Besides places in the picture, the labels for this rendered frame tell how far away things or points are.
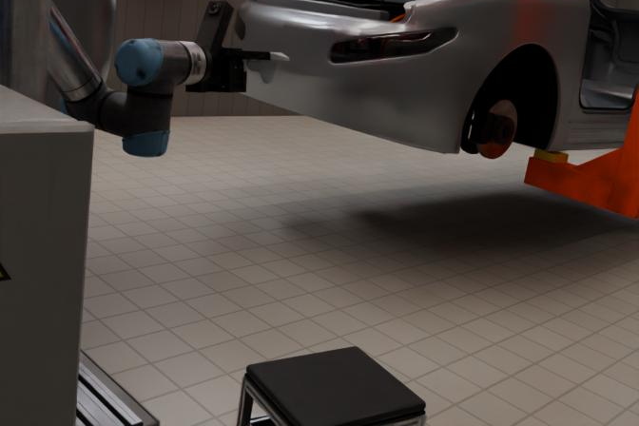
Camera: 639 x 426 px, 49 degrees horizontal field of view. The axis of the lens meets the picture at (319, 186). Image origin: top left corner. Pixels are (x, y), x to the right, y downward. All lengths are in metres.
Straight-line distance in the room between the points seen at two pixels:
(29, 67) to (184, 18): 6.51
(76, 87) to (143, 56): 0.15
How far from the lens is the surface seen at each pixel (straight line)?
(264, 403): 1.99
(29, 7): 0.99
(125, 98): 1.24
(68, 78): 1.23
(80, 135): 0.58
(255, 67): 1.35
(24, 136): 0.56
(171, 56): 1.19
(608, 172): 4.03
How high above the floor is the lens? 1.35
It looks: 14 degrees down
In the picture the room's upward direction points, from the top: 8 degrees clockwise
